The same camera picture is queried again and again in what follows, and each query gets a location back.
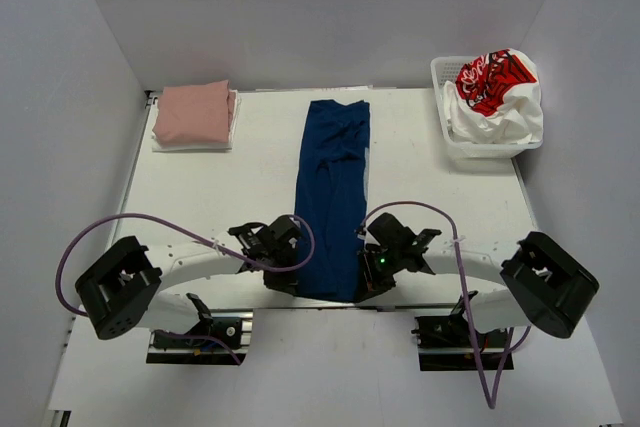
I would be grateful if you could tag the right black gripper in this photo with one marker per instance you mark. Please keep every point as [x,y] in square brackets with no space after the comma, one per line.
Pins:
[370,283]

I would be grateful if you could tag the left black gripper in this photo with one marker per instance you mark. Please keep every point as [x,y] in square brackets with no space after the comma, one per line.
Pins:
[286,283]

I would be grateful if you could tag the blue t shirt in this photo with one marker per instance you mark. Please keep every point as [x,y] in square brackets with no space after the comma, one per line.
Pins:
[331,196]

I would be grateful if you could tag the white red print t shirt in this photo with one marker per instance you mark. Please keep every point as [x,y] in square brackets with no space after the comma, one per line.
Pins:
[494,99]

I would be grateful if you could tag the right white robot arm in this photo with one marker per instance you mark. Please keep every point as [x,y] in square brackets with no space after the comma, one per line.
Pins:
[539,284]

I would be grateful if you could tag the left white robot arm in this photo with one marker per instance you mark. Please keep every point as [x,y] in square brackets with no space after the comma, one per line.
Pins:
[126,287]

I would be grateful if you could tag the folded pink t shirt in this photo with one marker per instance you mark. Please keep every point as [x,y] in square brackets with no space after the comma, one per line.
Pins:
[195,115]

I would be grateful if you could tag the white plastic basket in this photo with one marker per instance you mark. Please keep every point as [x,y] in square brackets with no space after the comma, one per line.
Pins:
[444,69]

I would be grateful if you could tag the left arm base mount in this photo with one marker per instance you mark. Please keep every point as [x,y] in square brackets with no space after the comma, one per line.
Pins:
[223,340]

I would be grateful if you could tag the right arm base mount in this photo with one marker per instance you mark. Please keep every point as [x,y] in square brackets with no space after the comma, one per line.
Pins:
[444,346]

